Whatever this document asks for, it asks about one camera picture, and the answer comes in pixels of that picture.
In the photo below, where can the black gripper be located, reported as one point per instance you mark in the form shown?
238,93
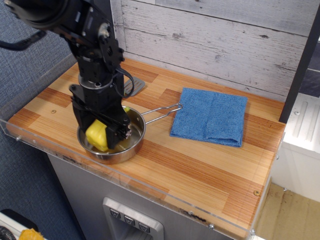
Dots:
105,105

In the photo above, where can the yellow toy capsicum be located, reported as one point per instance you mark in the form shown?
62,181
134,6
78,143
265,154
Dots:
96,136

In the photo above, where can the small steel pan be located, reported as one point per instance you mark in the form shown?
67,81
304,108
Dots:
127,148

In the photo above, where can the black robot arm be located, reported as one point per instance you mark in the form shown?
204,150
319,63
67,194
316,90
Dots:
88,30

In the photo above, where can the grey cabinet with dispenser panel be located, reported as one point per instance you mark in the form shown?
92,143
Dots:
107,210

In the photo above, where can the clear acrylic table guard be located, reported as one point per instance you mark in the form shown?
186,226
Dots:
206,182

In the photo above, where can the blue folded cloth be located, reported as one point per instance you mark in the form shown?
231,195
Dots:
211,117

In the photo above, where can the yellow object bottom left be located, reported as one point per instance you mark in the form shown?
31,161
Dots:
30,234

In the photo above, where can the white ridged side unit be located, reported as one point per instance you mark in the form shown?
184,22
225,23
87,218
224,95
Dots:
297,164

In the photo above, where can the green handled grey spatula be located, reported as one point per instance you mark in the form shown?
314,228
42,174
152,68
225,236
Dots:
133,87

